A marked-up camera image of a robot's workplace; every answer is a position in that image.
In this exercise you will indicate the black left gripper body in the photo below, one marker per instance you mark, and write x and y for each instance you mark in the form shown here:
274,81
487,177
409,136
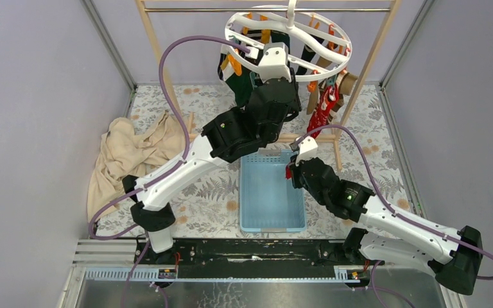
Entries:
270,130

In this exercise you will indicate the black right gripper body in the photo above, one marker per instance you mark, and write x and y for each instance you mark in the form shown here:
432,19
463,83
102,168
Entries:
299,182

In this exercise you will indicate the red snowflake sock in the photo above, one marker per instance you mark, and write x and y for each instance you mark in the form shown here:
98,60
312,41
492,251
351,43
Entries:
288,173

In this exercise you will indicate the dark green sock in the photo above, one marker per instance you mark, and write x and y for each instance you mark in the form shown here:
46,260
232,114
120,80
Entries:
242,88

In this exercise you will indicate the white round clip hanger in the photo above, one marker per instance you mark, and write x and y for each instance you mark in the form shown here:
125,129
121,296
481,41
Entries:
293,46

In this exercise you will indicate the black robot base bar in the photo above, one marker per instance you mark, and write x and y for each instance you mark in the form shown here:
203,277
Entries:
254,258

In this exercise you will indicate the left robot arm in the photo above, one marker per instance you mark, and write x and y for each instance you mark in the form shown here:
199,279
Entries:
231,135

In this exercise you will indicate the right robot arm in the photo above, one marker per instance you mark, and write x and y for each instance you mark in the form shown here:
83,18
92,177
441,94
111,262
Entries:
452,256

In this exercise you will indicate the red patterned sock pair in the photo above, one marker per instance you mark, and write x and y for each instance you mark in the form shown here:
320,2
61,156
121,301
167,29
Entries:
324,109

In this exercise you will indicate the light blue plastic basket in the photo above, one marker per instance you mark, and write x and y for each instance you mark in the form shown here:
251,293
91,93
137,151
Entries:
267,200

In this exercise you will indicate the black striped sock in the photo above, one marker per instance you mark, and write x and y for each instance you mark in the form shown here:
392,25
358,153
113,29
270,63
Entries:
228,66

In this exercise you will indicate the tan brown sock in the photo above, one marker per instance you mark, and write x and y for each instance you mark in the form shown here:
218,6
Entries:
345,82

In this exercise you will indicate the beige crumpled cloth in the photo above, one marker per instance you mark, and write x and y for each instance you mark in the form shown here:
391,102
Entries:
123,152

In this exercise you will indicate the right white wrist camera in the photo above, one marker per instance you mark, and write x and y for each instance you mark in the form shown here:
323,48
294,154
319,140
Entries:
306,149

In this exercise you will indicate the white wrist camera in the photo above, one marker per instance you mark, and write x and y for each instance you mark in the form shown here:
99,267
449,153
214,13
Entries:
306,149
270,62

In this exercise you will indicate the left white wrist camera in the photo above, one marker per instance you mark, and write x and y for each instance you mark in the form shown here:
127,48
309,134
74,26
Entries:
270,62

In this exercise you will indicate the wooden drying rack frame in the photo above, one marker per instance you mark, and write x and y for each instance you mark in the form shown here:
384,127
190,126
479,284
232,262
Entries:
327,39

